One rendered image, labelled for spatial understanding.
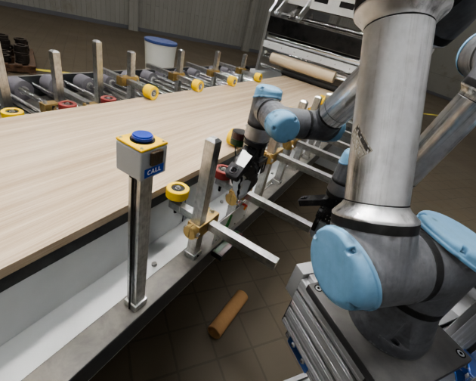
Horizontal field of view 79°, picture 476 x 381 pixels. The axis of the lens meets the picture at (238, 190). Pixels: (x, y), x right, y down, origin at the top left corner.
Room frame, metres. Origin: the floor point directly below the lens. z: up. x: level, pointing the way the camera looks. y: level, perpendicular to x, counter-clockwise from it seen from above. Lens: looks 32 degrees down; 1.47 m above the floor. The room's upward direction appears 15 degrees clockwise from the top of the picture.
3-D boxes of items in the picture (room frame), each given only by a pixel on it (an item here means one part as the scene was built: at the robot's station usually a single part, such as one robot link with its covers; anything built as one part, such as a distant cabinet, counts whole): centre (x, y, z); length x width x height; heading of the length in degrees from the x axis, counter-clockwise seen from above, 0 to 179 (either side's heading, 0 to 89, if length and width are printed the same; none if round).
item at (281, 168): (1.43, -0.20, 0.93); 0.03 x 0.03 x 0.48; 66
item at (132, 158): (0.50, 0.21, 1.18); 0.07 x 0.07 x 0.08; 66
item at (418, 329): (0.38, -0.34, 1.09); 0.15 x 0.15 x 0.10
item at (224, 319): (1.01, -0.13, 0.04); 0.30 x 0.08 x 0.08; 156
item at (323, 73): (3.57, -0.54, 1.05); 1.43 x 0.12 x 0.12; 66
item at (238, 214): (0.93, -0.01, 0.75); 0.26 x 0.01 x 0.10; 156
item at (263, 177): (1.20, -0.10, 0.91); 0.03 x 0.03 x 0.48; 66
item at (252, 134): (0.81, -0.01, 1.18); 0.08 x 0.08 x 0.05
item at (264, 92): (0.80, -0.01, 1.26); 0.09 x 0.08 x 0.11; 23
